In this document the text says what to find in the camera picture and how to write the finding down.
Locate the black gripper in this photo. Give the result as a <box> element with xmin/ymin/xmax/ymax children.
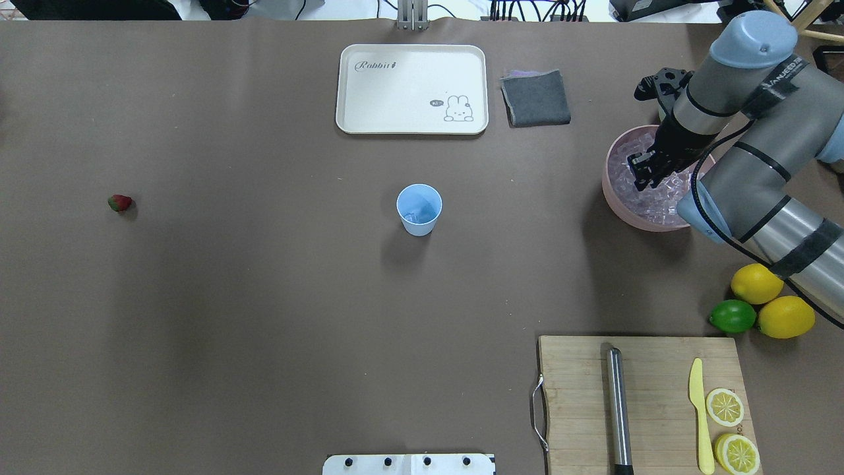
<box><xmin>626</xmin><ymin>112</ymin><xmax>715</xmax><ymax>191</ymax></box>

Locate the ice cube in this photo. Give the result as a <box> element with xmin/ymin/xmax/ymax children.
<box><xmin>403</xmin><ymin>205</ymin><xmax>438</xmax><ymax>225</ymax></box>

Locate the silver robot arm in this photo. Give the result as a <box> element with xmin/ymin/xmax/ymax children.
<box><xmin>627</xmin><ymin>10</ymin><xmax>843</xmax><ymax>327</ymax></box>

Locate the clear ice cubes pile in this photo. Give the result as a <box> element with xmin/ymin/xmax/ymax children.
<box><xmin>608</xmin><ymin>135</ymin><xmax>706</xmax><ymax>225</ymax></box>

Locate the light blue cup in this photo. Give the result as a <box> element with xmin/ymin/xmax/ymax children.
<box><xmin>396</xmin><ymin>183</ymin><xmax>443</xmax><ymax>237</ymax></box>

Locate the pink bowl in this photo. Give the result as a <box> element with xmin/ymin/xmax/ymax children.
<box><xmin>601</xmin><ymin>125</ymin><xmax>716</xmax><ymax>232</ymax></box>

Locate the grey folded cloth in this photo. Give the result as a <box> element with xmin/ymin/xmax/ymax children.
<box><xmin>500</xmin><ymin>69</ymin><xmax>572</xmax><ymax>127</ymax></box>

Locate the whole lemon far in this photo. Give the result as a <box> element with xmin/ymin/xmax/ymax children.
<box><xmin>730</xmin><ymin>263</ymin><xmax>785</xmax><ymax>305</ymax></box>

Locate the whole lemon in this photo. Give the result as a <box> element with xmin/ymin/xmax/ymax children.
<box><xmin>730</xmin><ymin>263</ymin><xmax>785</xmax><ymax>305</ymax></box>
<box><xmin>757</xmin><ymin>296</ymin><xmax>816</xmax><ymax>339</ymax></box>

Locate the green lime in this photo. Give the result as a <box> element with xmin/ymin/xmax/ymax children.
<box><xmin>708</xmin><ymin>300</ymin><xmax>758</xmax><ymax>334</ymax></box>

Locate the whole lemon near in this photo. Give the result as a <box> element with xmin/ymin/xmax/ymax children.
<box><xmin>757</xmin><ymin>296</ymin><xmax>816</xmax><ymax>339</ymax></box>

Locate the cream serving tray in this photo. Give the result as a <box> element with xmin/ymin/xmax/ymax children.
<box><xmin>335</xmin><ymin>44</ymin><xmax>489</xmax><ymax>135</ymax></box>

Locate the lemon half lower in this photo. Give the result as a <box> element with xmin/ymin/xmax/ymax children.
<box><xmin>705</xmin><ymin>388</ymin><xmax>745</xmax><ymax>428</ymax></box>

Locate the lemon half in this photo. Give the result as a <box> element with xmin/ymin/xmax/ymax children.
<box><xmin>705</xmin><ymin>388</ymin><xmax>745</xmax><ymax>428</ymax></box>
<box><xmin>714</xmin><ymin>435</ymin><xmax>762</xmax><ymax>474</ymax></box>

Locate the wooden cutting board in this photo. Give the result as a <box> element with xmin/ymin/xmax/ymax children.
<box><xmin>537</xmin><ymin>336</ymin><xmax>748</xmax><ymax>474</ymax></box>

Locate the steel muddler black tip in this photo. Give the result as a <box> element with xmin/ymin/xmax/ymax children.
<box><xmin>606</xmin><ymin>346</ymin><xmax>635</xmax><ymax>474</ymax></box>

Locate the yellow plastic knife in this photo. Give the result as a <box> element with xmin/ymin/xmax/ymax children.
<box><xmin>688</xmin><ymin>358</ymin><xmax>715</xmax><ymax>474</ymax></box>

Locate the lemon half upper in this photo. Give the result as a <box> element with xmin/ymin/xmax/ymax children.
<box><xmin>714</xmin><ymin>435</ymin><xmax>762</xmax><ymax>474</ymax></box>

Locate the red strawberry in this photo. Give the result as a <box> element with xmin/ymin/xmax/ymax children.
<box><xmin>107</xmin><ymin>193</ymin><xmax>135</xmax><ymax>214</ymax></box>

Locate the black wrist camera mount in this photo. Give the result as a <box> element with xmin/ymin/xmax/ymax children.
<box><xmin>634</xmin><ymin>67</ymin><xmax>694</xmax><ymax>121</ymax></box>

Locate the aluminium frame post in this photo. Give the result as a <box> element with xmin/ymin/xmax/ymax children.
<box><xmin>395</xmin><ymin>0</ymin><xmax>430</xmax><ymax>31</ymax></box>

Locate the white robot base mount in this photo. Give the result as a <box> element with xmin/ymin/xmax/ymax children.
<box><xmin>322</xmin><ymin>452</ymin><xmax>497</xmax><ymax>474</ymax></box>

